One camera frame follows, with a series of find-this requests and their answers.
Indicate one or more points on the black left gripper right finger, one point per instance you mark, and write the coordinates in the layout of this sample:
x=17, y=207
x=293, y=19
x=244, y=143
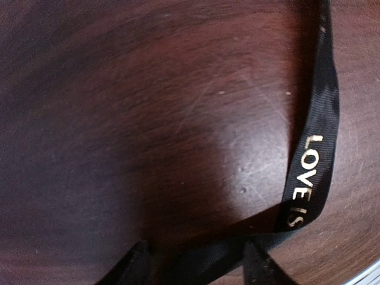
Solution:
x=260, y=269

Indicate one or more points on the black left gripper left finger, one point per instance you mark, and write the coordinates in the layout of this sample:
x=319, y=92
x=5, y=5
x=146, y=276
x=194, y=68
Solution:
x=133, y=269

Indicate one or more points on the black printed ribbon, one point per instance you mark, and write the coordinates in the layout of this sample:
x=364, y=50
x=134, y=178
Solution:
x=306, y=188

